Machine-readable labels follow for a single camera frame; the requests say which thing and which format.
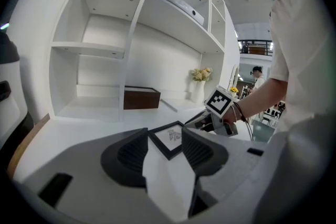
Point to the white and black machine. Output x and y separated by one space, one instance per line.
10 112

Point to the brown wooden box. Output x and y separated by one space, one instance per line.
139 99

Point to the person's right hand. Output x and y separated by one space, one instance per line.
231 116

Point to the silver bar device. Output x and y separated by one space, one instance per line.
178 4

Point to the white shelf unit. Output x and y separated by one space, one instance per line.
86 47

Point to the small black picture frame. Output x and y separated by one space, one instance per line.
168 139

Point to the person's right forearm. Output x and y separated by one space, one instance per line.
262 97

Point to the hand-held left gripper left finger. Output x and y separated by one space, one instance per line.
78 165

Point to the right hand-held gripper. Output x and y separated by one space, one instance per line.
218 102

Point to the pale flower bouquet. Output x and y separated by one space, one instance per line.
200 74

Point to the yellow flowers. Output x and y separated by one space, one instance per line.
234 89

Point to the black wrist bands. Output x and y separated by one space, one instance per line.
240 112

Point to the black railing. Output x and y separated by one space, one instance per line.
256 47

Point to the person's cream shirt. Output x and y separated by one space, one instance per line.
302 86

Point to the white desk with drawers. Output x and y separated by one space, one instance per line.
86 131

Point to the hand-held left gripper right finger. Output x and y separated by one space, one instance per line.
236 165

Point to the white vase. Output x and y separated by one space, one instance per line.
198 93

